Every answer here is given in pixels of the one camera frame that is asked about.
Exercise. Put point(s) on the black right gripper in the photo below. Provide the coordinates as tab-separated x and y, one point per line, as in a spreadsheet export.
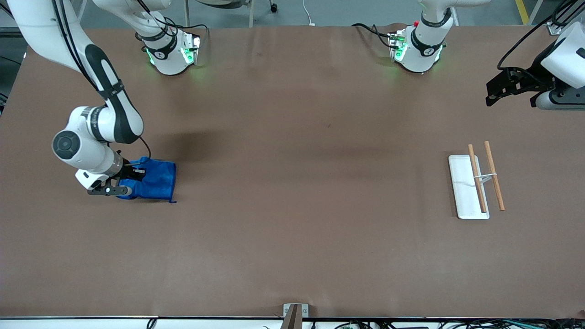
126	169

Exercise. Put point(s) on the black office chair base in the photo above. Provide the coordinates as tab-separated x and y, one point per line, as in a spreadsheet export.
273	7

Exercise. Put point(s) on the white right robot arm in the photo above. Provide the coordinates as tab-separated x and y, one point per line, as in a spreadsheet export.
109	87

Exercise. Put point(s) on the grey metal post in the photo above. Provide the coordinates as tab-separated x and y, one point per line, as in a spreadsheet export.
187	11
251	13

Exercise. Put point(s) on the white rack with wooden rods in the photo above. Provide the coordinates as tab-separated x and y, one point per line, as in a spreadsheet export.
464	192

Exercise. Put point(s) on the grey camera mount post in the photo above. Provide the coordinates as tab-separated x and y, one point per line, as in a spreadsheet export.
292	317

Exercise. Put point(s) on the aluminium profile bracket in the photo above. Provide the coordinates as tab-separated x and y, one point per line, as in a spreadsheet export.
555	28

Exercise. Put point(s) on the blue microfibre towel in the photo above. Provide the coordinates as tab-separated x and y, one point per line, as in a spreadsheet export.
157	180

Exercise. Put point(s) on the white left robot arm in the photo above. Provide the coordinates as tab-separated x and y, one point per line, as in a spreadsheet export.
427	41

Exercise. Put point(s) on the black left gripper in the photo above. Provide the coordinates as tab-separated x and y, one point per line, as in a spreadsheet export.
537	78

